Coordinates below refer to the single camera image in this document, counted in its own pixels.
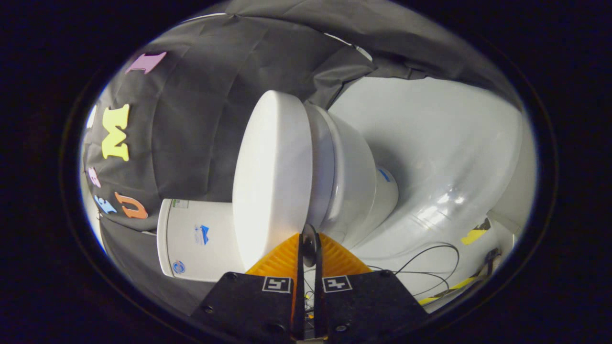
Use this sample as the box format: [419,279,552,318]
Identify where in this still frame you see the thin black cable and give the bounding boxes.
[367,243,460,298]

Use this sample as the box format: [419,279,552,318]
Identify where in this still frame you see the black backdrop cloth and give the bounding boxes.
[81,0,522,317]

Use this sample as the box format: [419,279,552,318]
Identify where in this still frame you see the yellow black floor tape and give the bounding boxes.
[418,273,481,305]
[460,217,492,245]

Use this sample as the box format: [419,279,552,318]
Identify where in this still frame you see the white toilet bowl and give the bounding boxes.
[304,103,400,250]

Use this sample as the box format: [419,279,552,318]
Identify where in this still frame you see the black lid lifter handle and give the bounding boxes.
[301,224,319,267]

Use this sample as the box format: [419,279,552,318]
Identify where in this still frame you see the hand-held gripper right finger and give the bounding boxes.
[313,233,429,341]

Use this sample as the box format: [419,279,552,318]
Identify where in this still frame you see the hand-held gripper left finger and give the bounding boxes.
[190,233,305,341]

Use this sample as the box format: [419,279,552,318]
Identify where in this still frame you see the white toilet lid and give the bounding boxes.
[232,90,314,271]

